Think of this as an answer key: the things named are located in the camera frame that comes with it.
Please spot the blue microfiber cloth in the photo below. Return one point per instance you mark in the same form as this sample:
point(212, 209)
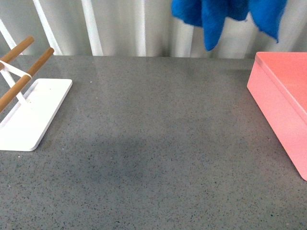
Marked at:
point(210, 15)

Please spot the white pleated curtain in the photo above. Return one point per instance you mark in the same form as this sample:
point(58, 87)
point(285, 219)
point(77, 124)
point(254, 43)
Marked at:
point(137, 28)

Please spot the pink plastic bin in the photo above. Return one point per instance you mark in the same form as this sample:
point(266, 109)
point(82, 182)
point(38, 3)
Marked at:
point(278, 84)

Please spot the white towel rack stand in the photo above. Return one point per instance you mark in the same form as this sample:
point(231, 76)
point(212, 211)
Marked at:
point(26, 123)

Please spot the left wooden rack rod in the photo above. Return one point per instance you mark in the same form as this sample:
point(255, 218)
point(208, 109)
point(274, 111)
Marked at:
point(16, 51)

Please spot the wooden rack rod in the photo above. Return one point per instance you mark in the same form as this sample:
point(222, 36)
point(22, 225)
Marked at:
point(16, 51)
point(20, 84)

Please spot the right wooden rack rod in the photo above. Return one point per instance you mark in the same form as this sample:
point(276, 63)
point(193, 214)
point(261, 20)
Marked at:
point(20, 84)

